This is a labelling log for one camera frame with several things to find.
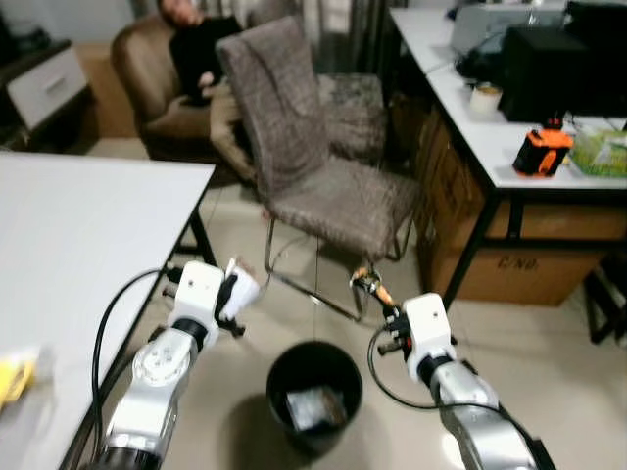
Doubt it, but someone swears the black box device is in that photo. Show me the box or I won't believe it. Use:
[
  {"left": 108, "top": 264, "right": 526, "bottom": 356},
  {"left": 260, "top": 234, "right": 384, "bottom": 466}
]
[{"left": 497, "top": 25, "right": 590, "bottom": 124}]

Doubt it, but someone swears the black round rubbish bin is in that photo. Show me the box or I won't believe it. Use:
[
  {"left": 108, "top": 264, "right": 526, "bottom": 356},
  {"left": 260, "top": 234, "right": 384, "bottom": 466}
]
[{"left": 265, "top": 339, "right": 364, "bottom": 457}]

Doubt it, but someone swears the brown cardboard box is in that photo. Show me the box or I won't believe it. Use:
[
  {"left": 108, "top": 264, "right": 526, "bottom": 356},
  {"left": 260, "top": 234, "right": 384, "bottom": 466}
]
[{"left": 415, "top": 96, "right": 615, "bottom": 307}]

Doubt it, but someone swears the brown round armchair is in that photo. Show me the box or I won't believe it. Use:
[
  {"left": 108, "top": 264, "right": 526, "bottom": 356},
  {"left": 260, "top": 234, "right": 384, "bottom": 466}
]
[{"left": 109, "top": 17, "right": 242, "bottom": 164}]

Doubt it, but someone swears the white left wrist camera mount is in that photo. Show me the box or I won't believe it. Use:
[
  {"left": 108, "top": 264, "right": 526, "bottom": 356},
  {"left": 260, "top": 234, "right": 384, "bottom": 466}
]
[{"left": 173, "top": 259, "right": 225, "bottom": 325}]

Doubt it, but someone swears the large black case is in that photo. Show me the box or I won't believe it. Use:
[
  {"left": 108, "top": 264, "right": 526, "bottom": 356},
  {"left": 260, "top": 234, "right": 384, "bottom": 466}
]
[{"left": 564, "top": 0, "right": 627, "bottom": 118}]

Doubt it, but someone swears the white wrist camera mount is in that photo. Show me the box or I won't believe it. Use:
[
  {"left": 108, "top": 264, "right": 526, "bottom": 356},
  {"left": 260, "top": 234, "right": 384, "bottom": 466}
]
[
  {"left": 173, "top": 259, "right": 225, "bottom": 325},
  {"left": 403, "top": 292, "right": 455, "bottom": 362}
]

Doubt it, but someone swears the black desk cable bundle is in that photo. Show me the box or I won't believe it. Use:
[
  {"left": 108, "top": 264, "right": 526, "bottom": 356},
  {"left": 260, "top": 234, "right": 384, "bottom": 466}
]
[{"left": 455, "top": 47, "right": 507, "bottom": 85}]

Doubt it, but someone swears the dark cabinet with white drawer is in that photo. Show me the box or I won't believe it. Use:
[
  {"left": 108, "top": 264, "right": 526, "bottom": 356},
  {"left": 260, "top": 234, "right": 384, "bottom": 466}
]
[{"left": 0, "top": 37, "right": 95, "bottom": 150}]

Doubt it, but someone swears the orange and black tool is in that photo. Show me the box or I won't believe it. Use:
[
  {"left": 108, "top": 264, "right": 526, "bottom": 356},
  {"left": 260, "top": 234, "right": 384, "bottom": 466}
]
[{"left": 511, "top": 116, "right": 575, "bottom": 180}]

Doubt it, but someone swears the brown plaid covered chair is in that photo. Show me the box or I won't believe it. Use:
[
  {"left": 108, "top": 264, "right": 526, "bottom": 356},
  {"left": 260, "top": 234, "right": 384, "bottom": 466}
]
[{"left": 215, "top": 14, "right": 421, "bottom": 323}]

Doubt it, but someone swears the black metal stand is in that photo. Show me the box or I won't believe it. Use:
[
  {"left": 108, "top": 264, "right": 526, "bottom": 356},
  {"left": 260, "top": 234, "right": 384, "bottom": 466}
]
[{"left": 585, "top": 251, "right": 627, "bottom": 345}]

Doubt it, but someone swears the brown patterned covered chair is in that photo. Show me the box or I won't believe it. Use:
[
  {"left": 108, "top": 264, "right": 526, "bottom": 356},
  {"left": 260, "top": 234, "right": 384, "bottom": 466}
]
[{"left": 316, "top": 72, "right": 389, "bottom": 164}]

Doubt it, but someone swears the clear plastic wrapper trash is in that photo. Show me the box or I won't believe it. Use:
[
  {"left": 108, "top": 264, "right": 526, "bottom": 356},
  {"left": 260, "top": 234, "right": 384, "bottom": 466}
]
[{"left": 285, "top": 386, "right": 350, "bottom": 433}]

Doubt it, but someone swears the white desk with black frame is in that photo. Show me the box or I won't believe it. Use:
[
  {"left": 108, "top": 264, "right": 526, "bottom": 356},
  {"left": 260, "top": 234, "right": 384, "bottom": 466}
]
[{"left": 389, "top": 7, "right": 627, "bottom": 313}]

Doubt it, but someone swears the grey desktop device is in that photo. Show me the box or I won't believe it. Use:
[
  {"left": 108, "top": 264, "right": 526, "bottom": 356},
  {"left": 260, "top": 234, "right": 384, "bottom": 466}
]
[{"left": 450, "top": 4, "right": 571, "bottom": 56}]

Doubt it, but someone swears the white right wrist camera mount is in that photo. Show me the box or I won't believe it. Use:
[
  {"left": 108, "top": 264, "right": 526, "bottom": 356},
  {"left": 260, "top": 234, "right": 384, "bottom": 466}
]
[{"left": 403, "top": 292, "right": 455, "bottom": 362}]

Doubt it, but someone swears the white tape roll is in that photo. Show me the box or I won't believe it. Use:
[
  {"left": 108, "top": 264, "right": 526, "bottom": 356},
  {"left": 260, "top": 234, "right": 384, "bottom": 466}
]
[{"left": 467, "top": 82, "right": 504, "bottom": 119}]

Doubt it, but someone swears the white table with black legs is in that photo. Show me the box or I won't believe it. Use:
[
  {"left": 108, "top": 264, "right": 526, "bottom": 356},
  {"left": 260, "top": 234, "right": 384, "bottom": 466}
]
[{"left": 0, "top": 151, "right": 218, "bottom": 470}]

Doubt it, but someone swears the yellow crumpled trash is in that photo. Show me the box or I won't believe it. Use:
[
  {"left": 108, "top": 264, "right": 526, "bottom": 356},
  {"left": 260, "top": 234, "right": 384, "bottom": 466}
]
[{"left": 0, "top": 352, "right": 39, "bottom": 409}]

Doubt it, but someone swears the orange brown wrapper trash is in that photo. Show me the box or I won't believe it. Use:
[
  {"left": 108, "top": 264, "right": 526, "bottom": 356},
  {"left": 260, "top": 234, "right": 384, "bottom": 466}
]
[{"left": 350, "top": 265, "right": 397, "bottom": 310}]

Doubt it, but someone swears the seated person in black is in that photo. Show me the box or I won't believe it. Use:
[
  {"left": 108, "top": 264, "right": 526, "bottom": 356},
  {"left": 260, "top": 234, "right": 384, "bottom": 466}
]
[{"left": 158, "top": 0, "right": 259, "bottom": 183}]

